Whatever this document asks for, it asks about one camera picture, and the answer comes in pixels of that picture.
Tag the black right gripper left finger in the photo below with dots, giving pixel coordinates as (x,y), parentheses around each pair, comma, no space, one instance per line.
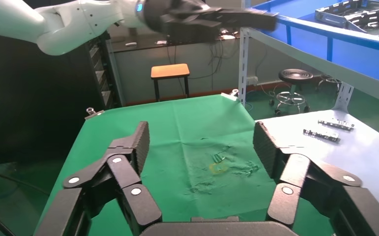
(124,169)

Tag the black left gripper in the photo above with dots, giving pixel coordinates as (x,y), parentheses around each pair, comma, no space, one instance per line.
(155,14)

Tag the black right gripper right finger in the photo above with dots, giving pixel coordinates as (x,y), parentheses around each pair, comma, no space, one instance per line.
(293,172)

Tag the stamped metal bracket plate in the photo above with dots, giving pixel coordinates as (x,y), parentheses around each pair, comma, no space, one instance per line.
(371,21)
(335,14)

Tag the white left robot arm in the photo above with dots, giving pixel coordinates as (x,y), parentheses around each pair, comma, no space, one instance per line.
(62,26)

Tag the notched metal strip part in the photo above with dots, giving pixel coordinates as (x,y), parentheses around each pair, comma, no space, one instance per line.
(321,135)
(335,124)

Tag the white power strip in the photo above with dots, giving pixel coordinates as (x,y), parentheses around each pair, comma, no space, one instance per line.
(251,80)

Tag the silver binder clip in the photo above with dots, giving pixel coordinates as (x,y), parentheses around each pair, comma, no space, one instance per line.
(233,94)
(93,112)

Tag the orange top square stool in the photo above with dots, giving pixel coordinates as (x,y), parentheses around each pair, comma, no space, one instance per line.
(169,70)

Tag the dark background desk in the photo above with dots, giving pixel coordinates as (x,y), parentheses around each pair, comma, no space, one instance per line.
(143,40)

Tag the green table cloth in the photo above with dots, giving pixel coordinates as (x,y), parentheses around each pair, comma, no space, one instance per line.
(192,130)

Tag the stool base with casters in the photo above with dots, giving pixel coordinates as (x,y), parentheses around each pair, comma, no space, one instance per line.
(295,75)

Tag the chrome stool base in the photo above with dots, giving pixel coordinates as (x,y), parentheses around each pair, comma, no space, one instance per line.
(329,81)

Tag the grey metal shelf rack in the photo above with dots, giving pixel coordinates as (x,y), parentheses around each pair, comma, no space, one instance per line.
(339,70)

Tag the black equipment cabinet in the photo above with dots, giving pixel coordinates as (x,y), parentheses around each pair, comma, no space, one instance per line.
(29,97)

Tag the blue plastic bin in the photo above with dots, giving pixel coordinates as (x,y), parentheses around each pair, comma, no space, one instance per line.
(355,55)

